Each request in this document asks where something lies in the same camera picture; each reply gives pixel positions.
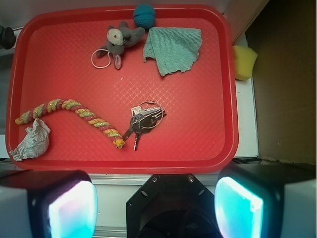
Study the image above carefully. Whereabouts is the bunch of keys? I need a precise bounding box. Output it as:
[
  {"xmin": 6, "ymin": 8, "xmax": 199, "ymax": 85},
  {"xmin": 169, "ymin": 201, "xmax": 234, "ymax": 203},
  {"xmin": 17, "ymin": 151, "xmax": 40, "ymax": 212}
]
[{"xmin": 123, "ymin": 100, "xmax": 166, "ymax": 151}]

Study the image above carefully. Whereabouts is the teal cloth rag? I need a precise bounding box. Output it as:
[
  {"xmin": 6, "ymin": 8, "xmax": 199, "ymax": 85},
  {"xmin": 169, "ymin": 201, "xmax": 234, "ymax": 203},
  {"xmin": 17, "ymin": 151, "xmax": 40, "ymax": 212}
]
[{"xmin": 143, "ymin": 27, "xmax": 202, "ymax": 76}]

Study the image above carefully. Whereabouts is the gray plush animal toy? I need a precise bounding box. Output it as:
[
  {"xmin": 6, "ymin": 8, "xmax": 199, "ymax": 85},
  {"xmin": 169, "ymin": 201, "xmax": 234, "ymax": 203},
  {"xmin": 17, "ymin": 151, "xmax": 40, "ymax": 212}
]
[{"xmin": 91, "ymin": 21, "xmax": 145, "ymax": 70}]

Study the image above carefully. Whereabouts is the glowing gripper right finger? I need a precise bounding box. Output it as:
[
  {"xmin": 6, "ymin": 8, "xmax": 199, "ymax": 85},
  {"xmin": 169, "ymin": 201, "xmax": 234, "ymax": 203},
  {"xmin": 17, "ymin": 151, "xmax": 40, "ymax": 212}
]
[{"xmin": 214, "ymin": 165, "xmax": 317, "ymax": 238}]

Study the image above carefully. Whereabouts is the black object at left edge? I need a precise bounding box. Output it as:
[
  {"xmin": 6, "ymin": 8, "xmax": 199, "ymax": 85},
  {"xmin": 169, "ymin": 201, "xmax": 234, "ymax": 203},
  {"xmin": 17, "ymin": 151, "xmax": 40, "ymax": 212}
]
[{"xmin": 0, "ymin": 25, "xmax": 16, "ymax": 50}]

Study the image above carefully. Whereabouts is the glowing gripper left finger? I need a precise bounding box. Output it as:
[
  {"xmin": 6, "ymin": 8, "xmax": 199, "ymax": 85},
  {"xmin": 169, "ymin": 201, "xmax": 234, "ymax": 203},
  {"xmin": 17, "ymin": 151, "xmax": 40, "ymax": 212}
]
[{"xmin": 0, "ymin": 170, "xmax": 98, "ymax": 238}]

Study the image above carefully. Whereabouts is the crumpled white paper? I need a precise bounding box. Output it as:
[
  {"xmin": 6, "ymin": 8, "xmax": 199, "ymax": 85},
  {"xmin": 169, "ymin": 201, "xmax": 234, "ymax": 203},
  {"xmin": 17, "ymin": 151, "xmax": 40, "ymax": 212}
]
[{"xmin": 9, "ymin": 119, "xmax": 51, "ymax": 162}]

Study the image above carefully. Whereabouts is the red plastic tray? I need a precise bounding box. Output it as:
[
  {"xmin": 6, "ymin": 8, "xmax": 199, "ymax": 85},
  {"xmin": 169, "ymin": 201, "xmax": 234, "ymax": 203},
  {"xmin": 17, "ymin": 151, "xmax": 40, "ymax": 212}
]
[{"xmin": 5, "ymin": 4, "xmax": 238, "ymax": 174}]

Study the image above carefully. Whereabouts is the teal rubber ball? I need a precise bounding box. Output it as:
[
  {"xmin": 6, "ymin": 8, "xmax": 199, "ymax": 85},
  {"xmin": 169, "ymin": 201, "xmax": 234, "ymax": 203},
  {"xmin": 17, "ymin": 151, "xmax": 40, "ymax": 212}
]
[{"xmin": 133, "ymin": 4, "xmax": 156, "ymax": 29}]

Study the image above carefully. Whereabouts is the multicolor twisted rope toy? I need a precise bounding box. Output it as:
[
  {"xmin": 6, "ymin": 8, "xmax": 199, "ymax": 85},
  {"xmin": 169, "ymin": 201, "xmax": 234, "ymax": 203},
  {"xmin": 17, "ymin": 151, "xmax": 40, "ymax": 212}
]
[{"xmin": 15, "ymin": 99, "xmax": 125, "ymax": 149}]

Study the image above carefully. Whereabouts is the yellow sponge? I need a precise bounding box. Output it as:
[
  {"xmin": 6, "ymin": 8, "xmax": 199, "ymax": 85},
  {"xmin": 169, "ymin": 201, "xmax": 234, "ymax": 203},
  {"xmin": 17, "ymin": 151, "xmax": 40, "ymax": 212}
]
[{"xmin": 232, "ymin": 45, "xmax": 258, "ymax": 81}]

